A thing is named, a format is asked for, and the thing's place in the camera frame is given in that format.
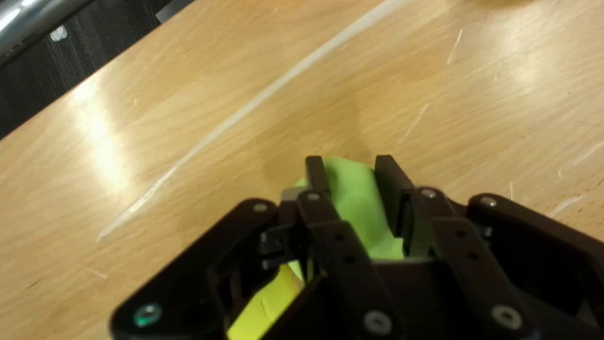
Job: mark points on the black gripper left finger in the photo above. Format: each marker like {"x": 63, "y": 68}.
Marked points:
{"x": 316, "y": 174}

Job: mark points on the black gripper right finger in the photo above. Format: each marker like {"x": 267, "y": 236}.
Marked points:
{"x": 395, "y": 189}

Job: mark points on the light green dimpled ball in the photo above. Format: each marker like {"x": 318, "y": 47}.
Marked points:
{"x": 358, "y": 200}

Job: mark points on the metal cart handle rail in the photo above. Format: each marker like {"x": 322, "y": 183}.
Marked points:
{"x": 25, "y": 21}

